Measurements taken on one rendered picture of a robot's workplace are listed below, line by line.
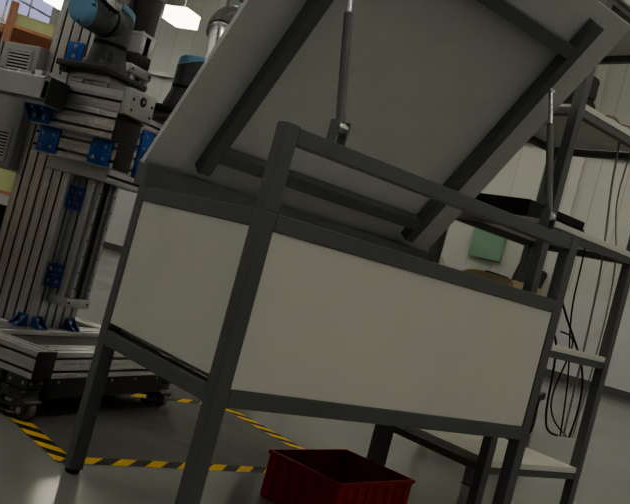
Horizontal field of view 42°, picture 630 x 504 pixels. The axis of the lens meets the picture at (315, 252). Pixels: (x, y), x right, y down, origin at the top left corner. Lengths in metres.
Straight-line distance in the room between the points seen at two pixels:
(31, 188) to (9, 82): 0.45
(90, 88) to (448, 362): 1.48
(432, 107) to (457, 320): 0.68
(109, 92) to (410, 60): 1.02
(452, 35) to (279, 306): 0.99
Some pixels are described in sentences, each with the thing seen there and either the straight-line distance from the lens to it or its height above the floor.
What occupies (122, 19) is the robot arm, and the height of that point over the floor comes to 1.34.
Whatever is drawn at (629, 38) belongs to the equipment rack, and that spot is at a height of 1.83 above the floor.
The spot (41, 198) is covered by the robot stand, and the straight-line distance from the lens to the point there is 3.18.
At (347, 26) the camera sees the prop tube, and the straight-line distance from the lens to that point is 2.03.
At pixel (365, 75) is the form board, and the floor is 1.27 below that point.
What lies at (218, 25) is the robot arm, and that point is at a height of 1.42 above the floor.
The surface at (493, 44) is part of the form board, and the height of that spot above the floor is 1.47.
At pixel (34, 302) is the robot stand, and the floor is 0.32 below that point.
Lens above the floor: 0.71
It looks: 1 degrees up
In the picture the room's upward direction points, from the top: 15 degrees clockwise
